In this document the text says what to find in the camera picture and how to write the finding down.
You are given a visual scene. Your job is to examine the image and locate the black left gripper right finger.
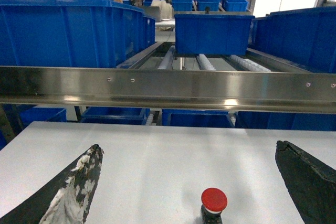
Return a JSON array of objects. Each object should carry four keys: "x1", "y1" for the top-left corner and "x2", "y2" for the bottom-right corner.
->
[{"x1": 275, "y1": 141, "x2": 335, "y2": 223}]

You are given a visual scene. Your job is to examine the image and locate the left gripper black white-stained left finger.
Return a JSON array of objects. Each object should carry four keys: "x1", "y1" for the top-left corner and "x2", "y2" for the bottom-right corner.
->
[{"x1": 1, "y1": 144, "x2": 103, "y2": 223}]

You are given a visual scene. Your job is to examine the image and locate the large blue bin right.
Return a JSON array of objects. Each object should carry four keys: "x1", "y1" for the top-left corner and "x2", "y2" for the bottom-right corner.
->
[{"x1": 249, "y1": 6, "x2": 335, "y2": 73}]

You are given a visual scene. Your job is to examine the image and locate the large blue bin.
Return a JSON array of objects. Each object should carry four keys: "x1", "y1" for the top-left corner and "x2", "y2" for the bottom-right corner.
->
[
  {"x1": 1, "y1": 0, "x2": 155, "y2": 68},
  {"x1": 249, "y1": 6, "x2": 335, "y2": 73}
]

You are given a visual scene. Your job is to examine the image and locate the white roller track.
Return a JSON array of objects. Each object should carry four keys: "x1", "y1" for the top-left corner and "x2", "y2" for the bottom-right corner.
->
[{"x1": 196, "y1": 54, "x2": 216, "y2": 71}]

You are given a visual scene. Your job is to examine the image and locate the large blue bin left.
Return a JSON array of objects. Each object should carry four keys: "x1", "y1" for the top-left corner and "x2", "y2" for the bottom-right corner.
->
[{"x1": 1, "y1": 0, "x2": 155, "y2": 68}]

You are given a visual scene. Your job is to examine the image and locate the blue bin centre on rollers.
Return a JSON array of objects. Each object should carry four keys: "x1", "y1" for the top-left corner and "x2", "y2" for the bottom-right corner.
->
[{"x1": 175, "y1": 14, "x2": 255, "y2": 55}]

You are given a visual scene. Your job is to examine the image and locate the stainless steel shelf rail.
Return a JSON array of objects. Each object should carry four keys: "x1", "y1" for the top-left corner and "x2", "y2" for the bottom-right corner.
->
[{"x1": 1, "y1": 67, "x2": 335, "y2": 114}]

